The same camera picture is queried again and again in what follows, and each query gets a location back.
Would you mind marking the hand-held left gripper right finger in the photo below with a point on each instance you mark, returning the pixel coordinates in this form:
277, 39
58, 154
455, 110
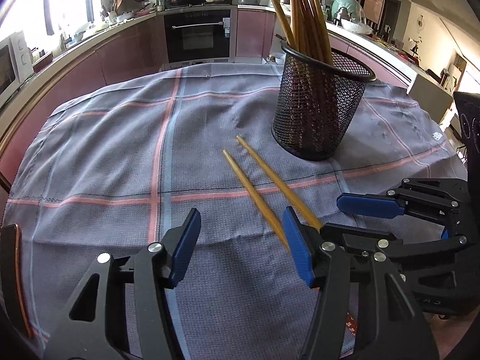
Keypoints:
298, 247

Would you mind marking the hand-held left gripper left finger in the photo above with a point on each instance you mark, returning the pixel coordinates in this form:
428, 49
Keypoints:
183, 247

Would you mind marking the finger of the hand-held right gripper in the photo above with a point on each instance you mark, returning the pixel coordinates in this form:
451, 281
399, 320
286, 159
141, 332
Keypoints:
356, 238
367, 204

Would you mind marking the brown bamboo chopstick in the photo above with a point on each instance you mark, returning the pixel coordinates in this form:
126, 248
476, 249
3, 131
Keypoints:
270, 174
247, 185

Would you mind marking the black mesh utensil holder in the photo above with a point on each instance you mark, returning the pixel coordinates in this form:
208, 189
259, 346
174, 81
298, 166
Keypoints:
318, 112

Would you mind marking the bundle of chopsticks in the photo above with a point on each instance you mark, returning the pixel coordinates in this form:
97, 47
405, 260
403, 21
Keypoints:
300, 26

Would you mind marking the grey-blue plaid tablecloth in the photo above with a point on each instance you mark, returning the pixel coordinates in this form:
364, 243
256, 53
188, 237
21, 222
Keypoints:
112, 150

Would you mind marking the clear glass bowl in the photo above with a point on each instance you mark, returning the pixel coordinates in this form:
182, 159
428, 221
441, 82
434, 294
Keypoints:
356, 27

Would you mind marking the green covered appliance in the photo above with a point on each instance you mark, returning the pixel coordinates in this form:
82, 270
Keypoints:
348, 5

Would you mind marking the pink kitchen base cabinets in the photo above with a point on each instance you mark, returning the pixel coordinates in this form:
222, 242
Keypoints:
249, 32
123, 48

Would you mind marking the black built-in oven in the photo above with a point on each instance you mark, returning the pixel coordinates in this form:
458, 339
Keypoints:
197, 37

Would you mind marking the white microwave oven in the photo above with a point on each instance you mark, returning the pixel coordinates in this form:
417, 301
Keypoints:
11, 63

